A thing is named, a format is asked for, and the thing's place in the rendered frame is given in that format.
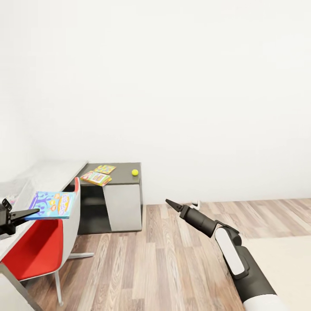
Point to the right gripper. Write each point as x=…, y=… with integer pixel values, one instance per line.
x=190, y=215

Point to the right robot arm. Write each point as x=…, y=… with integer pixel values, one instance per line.
x=255, y=291

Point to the jigsaw puzzle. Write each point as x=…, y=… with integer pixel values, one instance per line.
x=104, y=169

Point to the toy box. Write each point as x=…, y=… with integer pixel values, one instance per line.
x=23, y=186

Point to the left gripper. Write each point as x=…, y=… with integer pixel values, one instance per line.
x=10, y=221

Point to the board game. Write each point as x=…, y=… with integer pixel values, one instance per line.
x=12, y=198
x=96, y=178
x=52, y=205

